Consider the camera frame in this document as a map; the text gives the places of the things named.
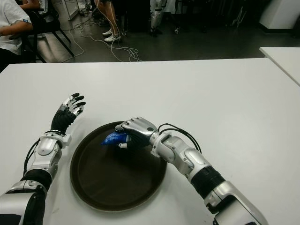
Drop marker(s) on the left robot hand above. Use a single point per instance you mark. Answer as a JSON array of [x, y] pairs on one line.
[[61, 122]]

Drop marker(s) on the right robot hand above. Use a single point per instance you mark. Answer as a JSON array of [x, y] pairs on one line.
[[140, 127]]

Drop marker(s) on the blue Oreo cookie pack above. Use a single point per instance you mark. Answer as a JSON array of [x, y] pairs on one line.
[[113, 138]]

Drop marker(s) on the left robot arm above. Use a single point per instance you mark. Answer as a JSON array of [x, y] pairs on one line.
[[44, 150]]

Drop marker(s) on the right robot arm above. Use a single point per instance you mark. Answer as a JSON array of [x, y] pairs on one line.
[[197, 161]]

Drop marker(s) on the round dark brown tray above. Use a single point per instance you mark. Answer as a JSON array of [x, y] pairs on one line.
[[117, 178]]

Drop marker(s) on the black chair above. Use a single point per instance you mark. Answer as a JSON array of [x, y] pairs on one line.
[[47, 23]]

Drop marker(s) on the seated person in white shirt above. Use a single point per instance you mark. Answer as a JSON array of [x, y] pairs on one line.
[[11, 23]]

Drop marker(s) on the silver humanoid robot legs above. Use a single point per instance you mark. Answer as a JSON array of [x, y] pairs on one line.
[[157, 16]]

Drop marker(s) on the person in white sneakers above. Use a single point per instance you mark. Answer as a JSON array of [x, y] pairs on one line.
[[112, 18]]

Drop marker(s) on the black wheeled furniture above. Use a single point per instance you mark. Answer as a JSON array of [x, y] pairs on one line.
[[136, 14]]

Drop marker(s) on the white low cabinet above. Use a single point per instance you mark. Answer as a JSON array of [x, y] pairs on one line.
[[68, 7]]

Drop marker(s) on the white side table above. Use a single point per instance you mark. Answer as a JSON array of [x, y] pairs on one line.
[[286, 58]]

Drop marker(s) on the white pedestal with black base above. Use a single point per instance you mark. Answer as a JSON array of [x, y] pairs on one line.
[[281, 14]]

